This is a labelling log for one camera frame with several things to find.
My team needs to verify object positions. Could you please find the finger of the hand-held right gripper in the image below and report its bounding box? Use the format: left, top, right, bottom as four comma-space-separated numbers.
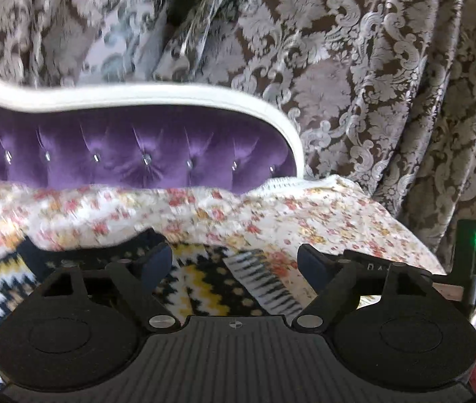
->
342, 249, 449, 287

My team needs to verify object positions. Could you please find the purple tufted headboard white frame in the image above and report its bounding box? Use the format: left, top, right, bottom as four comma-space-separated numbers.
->
0, 0, 306, 189

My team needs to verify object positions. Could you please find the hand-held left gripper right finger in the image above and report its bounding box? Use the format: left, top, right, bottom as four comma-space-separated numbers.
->
292, 243, 416, 331

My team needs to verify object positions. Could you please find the brown damask curtain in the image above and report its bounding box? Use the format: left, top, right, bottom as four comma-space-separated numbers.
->
0, 0, 476, 347

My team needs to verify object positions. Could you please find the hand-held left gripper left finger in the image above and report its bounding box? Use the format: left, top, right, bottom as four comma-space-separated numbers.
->
37, 241, 182, 332

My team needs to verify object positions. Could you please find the white floral blanket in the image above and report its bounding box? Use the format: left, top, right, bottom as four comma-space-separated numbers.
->
0, 174, 449, 303

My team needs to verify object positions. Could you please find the grey damask curtain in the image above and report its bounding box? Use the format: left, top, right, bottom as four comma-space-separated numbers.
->
79, 0, 239, 82

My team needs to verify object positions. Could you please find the black yellow white knitted sweater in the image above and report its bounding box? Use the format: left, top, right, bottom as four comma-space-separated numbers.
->
0, 229, 306, 392

